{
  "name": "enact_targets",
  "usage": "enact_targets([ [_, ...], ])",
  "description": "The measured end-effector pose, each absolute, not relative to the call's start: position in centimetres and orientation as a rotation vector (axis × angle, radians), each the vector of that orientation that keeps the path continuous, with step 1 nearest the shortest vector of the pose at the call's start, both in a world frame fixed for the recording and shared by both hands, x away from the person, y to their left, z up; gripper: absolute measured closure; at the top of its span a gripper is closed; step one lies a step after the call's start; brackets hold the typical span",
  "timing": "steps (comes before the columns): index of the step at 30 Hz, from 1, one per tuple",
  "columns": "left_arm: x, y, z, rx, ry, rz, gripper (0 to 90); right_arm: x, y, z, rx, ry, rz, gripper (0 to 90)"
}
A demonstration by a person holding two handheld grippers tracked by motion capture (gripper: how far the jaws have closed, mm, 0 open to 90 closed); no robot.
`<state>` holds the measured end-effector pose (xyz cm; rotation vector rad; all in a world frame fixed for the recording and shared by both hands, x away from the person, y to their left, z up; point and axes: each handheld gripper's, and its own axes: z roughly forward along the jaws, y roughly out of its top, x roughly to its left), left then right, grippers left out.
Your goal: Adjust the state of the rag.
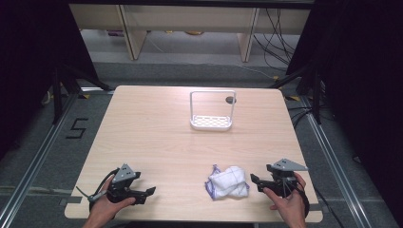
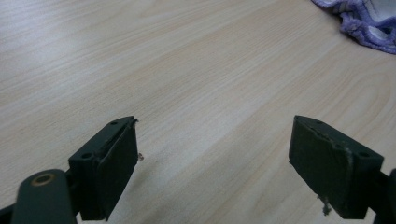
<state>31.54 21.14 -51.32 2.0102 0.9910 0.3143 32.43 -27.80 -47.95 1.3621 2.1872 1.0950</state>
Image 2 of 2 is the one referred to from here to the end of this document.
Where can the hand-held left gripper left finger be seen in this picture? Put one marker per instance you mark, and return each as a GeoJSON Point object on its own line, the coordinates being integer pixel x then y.
{"type": "Point", "coordinates": [106, 161]}

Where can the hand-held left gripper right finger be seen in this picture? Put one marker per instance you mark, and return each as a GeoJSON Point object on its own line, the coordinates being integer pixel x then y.
{"type": "Point", "coordinates": [330, 168]}

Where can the white towel with purple trim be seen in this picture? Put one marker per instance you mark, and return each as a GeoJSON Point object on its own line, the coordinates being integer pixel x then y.
{"type": "Point", "coordinates": [364, 21]}

